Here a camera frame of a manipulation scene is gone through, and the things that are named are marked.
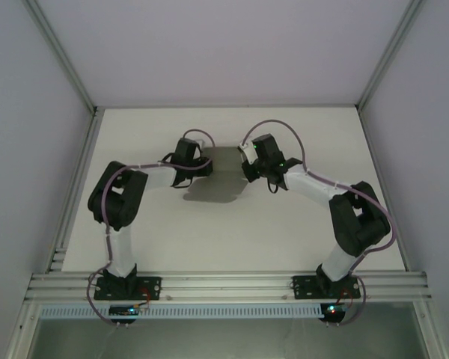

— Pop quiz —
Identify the grey cardboard paper box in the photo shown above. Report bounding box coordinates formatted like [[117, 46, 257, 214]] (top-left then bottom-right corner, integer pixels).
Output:
[[182, 144, 250, 203]]

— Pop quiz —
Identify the aluminium table side rail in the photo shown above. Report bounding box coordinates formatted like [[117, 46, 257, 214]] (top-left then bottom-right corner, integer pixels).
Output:
[[355, 105, 413, 273], [43, 107, 105, 273]]

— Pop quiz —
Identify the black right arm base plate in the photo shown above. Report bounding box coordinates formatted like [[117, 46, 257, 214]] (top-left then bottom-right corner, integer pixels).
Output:
[[291, 274, 361, 301]]

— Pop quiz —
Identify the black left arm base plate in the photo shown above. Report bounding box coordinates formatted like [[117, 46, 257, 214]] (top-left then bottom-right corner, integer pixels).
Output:
[[93, 274, 162, 301]]

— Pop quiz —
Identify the aluminium mounting rail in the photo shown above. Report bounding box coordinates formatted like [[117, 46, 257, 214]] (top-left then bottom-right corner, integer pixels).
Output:
[[23, 271, 433, 301]]

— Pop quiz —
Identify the slotted pale cable duct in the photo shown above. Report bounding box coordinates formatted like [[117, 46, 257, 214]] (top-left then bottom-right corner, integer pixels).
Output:
[[39, 303, 323, 319]]

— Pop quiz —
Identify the aluminium frame post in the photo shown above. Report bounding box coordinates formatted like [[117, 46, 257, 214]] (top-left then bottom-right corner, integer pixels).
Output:
[[23, 0, 100, 114], [355, 0, 427, 110]]

